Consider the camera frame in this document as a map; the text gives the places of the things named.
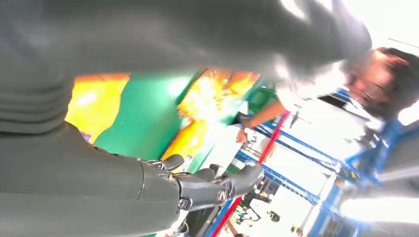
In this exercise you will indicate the white table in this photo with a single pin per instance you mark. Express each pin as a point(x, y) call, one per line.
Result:
point(222, 147)

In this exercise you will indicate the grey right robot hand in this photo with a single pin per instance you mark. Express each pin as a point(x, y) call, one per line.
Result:
point(82, 196)

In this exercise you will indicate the blue shelving rack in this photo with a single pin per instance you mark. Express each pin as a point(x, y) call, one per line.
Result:
point(301, 144)

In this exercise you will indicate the red pole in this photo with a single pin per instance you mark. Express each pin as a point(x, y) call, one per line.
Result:
point(271, 140)

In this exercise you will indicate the person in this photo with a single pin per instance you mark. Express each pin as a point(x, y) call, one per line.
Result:
point(386, 78)

